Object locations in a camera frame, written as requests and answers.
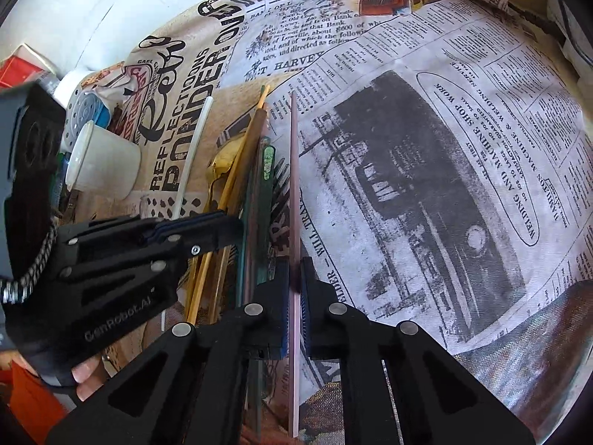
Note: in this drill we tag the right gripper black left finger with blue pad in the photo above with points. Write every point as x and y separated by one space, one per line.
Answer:
189 386

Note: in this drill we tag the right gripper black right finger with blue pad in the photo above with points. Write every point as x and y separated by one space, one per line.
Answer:
399 385

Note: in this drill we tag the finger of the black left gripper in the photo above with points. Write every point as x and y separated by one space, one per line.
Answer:
184 237

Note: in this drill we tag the yellow wooden chopstick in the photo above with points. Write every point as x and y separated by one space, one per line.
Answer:
213 266

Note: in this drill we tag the white chopstick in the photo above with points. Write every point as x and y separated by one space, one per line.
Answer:
196 137

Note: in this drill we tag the pink chopstick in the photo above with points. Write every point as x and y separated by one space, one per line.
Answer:
294 337

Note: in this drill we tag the dark green chopstick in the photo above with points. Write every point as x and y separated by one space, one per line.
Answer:
253 261

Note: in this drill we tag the orange sleeve forearm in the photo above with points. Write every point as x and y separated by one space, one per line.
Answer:
32 404

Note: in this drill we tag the person's left hand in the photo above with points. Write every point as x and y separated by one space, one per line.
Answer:
89 376

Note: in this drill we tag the white ceramic cup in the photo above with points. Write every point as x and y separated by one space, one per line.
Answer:
103 163

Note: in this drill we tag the white perforated strainer bowl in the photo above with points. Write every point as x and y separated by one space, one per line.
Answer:
81 106

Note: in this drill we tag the red box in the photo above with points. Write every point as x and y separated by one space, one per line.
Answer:
19 66

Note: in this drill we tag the newspaper print tablecloth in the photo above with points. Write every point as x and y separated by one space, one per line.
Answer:
445 164

